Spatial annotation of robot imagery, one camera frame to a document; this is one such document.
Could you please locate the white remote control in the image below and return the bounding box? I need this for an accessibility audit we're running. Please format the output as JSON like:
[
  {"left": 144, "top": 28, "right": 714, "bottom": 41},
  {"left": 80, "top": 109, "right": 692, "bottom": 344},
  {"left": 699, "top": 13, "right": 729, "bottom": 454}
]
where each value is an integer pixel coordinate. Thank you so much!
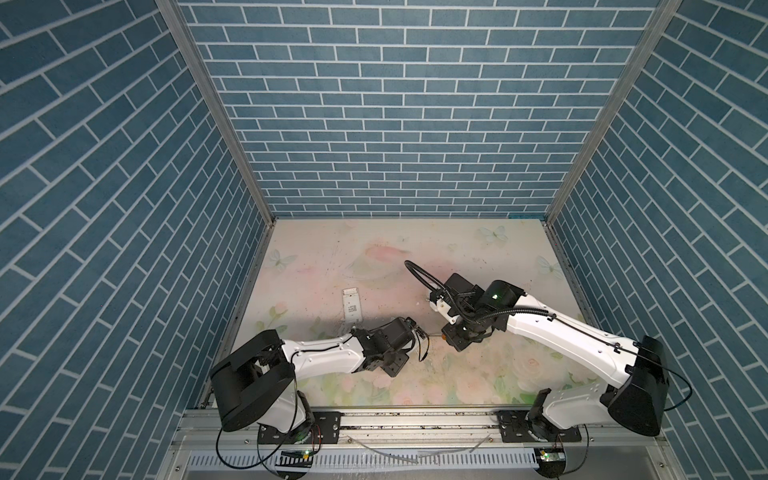
[{"left": 342, "top": 288, "right": 362, "bottom": 327}]

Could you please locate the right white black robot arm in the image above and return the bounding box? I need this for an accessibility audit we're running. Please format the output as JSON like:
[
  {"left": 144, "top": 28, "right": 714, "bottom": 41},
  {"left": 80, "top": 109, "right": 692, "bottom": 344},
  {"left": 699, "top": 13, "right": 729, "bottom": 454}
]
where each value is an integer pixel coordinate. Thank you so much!
[{"left": 429, "top": 274, "right": 670, "bottom": 441}]

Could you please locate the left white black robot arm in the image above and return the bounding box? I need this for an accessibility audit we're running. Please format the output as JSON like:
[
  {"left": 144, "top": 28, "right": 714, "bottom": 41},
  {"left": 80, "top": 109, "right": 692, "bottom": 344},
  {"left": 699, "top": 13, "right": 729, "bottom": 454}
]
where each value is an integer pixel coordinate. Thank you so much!
[{"left": 210, "top": 317, "right": 430, "bottom": 442}]

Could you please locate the white vented strip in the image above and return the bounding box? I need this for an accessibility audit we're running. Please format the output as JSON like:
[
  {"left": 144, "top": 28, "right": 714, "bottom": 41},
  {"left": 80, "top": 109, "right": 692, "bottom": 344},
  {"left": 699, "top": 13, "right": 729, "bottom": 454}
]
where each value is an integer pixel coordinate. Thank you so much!
[{"left": 185, "top": 449, "right": 538, "bottom": 473}]

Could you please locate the left controller board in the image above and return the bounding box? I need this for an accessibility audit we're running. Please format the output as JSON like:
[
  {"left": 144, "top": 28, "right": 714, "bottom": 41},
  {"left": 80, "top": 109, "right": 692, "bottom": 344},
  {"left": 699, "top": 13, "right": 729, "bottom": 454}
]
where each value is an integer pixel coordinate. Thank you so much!
[{"left": 272, "top": 450, "right": 315, "bottom": 480}]

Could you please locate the controller board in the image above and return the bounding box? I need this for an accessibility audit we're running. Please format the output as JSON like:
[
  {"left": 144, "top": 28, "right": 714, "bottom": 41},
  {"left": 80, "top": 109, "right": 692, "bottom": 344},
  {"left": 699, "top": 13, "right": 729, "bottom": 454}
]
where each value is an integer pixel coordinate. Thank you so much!
[
  {"left": 272, "top": 450, "right": 315, "bottom": 480},
  {"left": 533, "top": 447, "right": 567, "bottom": 479}
]

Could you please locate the right controller board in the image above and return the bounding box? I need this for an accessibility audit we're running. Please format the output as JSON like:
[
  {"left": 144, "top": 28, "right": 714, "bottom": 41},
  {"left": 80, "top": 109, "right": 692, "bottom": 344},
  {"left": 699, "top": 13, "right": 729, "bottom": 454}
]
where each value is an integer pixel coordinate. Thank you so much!
[{"left": 533, "top": 447, "right": 567, "bottom": 479}]

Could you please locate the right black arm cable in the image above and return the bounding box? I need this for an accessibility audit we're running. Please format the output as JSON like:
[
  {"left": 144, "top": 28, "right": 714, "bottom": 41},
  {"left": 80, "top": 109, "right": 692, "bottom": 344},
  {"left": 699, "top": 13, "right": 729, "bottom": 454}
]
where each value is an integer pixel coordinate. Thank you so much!
[{"left": 404, "top": 259, "right": 694, "bottom": 413}]

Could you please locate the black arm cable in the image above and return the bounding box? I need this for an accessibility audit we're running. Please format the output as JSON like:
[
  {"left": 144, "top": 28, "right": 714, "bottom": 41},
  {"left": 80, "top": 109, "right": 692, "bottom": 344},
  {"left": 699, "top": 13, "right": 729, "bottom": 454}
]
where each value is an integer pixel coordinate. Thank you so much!
[
  {"left": 404, "top": 259, "right": 694, "bottom": 413},
  {"left": 214, "top": 317, "right": 431, "bottom": 470}
]

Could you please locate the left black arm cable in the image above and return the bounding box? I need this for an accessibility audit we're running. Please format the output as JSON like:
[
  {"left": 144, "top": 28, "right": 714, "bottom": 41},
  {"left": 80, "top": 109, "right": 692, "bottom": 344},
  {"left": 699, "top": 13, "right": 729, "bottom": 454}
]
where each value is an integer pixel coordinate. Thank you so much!
[{"left": 214, "top": 317, "right": 431, "bottom": 470}]

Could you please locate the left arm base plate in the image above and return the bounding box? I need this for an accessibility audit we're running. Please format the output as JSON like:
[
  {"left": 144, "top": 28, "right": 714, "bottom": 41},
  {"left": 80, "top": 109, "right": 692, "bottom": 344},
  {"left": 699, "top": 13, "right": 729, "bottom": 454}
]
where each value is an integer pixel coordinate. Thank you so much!
[{"left": 258, "top": 410, "right": 342, "bottom": 445}]

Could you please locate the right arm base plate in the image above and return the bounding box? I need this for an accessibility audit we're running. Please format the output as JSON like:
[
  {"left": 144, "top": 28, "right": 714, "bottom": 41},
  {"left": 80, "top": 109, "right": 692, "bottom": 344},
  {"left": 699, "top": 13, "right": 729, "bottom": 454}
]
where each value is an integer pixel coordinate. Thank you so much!
[{"left": 494, "top": 409, "right": 582, "bottom": 443}]

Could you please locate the grey loose wire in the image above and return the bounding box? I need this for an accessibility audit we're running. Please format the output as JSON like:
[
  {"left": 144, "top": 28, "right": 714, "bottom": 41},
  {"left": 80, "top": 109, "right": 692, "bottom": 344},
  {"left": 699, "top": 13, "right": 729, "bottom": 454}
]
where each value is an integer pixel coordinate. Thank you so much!
[{"left": 346, "top": 433, "right": 493, "bottom": 464}]

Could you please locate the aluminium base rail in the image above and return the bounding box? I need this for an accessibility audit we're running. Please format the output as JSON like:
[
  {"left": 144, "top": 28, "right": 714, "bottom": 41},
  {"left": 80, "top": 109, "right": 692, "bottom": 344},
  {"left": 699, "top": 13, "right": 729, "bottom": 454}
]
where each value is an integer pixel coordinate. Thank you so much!
[{"left": 169, "top": 406, "right": 669, "bottom": 456}]

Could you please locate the right aluminium corner post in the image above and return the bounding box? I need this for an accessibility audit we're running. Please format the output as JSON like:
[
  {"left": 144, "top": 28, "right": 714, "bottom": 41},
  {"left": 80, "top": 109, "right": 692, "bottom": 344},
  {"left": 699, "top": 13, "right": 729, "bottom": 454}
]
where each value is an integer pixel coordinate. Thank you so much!
[{"left": 543, "top": 0, "right": 682, "bottom": 230}]

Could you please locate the aluminium corner post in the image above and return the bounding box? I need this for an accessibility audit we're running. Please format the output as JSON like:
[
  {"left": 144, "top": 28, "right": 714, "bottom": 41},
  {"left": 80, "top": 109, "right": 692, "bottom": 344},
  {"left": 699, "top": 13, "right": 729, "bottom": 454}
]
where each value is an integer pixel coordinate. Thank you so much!
[
  {"left": 543, "top": 0, "right": 682, "bottom": 230},
  {"left": 156, "top": 0, "right": 275, "bottom": 228}
]

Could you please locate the left aluminium corner post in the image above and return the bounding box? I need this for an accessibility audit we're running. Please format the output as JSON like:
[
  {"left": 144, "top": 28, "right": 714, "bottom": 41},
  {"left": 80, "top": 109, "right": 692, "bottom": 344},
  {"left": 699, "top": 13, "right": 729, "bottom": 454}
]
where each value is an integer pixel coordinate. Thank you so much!
[{"left": 156, "top": 0, "right": 275, "bottom": 228}]

